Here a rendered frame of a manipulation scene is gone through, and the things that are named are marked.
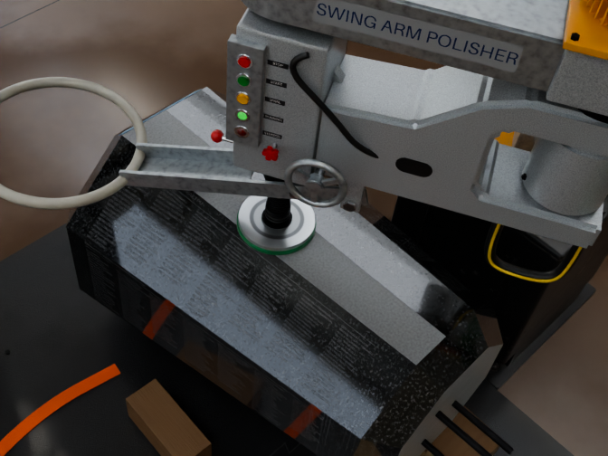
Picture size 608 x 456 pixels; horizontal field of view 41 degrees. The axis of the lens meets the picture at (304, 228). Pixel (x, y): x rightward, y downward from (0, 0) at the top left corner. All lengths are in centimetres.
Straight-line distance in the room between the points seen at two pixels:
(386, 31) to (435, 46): 10
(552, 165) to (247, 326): 93
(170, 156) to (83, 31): 202
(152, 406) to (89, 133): 143
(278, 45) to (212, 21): 259
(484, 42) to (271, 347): 104
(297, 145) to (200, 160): 47
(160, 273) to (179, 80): 171
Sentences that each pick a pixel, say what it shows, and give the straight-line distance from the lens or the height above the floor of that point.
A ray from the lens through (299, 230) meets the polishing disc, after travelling 224.
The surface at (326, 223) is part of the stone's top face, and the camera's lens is 230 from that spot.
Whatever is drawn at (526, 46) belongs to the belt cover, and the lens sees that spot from 160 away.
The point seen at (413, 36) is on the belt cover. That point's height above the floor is 162.
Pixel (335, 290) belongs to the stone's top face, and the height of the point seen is 82.
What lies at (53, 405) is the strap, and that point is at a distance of 293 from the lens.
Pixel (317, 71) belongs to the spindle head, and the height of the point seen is 148.
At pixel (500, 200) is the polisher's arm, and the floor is 124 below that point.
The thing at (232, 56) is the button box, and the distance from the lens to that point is 175.
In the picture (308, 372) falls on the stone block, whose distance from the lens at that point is 218.
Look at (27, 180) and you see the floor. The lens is 356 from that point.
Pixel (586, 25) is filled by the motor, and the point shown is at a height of 171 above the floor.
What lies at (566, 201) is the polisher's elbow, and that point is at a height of 130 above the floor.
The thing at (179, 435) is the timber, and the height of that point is 13.
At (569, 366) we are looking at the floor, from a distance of 323.
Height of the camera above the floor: 258
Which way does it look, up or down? 51 degrees down
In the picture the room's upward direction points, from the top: 8 degrees clockwise
